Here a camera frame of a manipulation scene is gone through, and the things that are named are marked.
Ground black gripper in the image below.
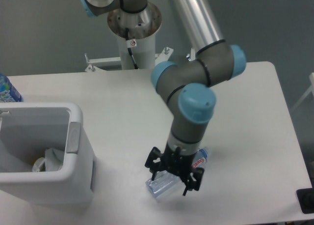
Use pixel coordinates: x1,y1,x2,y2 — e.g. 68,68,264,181
145,144,205,196

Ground clear plastic bottle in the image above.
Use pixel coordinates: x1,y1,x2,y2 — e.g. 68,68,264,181
145,146,211,198

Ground white plastic bag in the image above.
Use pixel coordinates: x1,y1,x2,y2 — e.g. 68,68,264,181
45,148,65,171

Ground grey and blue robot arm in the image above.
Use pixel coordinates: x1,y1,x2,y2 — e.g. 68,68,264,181
80,0,246,192

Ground trash inside the can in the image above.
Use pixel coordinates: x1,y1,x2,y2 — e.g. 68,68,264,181
32,157,46,172

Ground white plastic trash can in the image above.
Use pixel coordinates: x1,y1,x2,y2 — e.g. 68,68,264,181
0,102,96,204

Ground black device at table edge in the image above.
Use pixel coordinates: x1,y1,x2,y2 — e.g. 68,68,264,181
296,188,314,214

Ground blue labelled water bottle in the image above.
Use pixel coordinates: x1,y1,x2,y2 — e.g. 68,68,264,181
0,73,23,103

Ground white pedestal foot bracket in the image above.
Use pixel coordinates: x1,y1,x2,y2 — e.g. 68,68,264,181
84,47,198,73

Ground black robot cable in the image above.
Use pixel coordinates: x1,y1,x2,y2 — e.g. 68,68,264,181
124,27,139,70

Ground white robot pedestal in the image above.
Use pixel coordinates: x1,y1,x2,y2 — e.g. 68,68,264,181
107,2,162,70

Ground white frame at right edge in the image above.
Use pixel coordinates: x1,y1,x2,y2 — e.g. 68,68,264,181
291,73,314,112

